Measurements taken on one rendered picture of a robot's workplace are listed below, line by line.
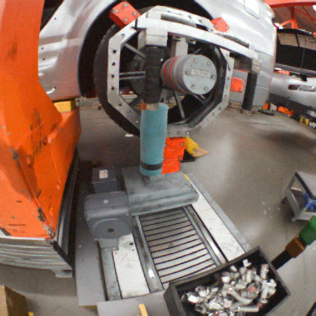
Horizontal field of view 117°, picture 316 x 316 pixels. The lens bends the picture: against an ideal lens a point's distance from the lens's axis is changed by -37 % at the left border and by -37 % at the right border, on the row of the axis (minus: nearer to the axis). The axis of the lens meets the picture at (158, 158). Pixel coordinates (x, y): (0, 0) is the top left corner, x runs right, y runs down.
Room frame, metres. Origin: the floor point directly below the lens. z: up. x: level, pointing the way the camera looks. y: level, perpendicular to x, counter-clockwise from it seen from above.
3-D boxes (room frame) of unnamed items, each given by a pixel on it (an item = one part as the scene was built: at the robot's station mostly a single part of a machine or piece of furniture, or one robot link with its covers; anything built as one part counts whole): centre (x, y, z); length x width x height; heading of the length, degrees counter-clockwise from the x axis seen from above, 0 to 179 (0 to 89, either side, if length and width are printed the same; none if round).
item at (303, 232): (0.09, -0.31, 0.64); 0.04 x 0.04 x 0.04; 20
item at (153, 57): (0.37, 0.03, 0.83); 0.04 x 0.04 x 0.16
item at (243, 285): (0.03, -0.15, 0.51); 0.20 x 0.14 x 0.13; 107
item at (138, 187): (0.81, 0.01, 0.32); 0.40 x 0.30 x 0.28; 110
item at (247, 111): (0.49, -0.29, 0.83); 0.04 x 0.04 x 0.16
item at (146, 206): (0.81, 0.01, 0.13); 0.50 x 0.36 x 0.10; 110
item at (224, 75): (0.65, -0.05, 0.85); 0.54 x 0.07 x 0.54; 110
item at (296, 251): (0.09, -0.31, 0.59); 0.04 x 0.04 x 0.04; 20
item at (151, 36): (0.40, 0.04, 0.93); 0.09 x 0.05 x 0.05; 20
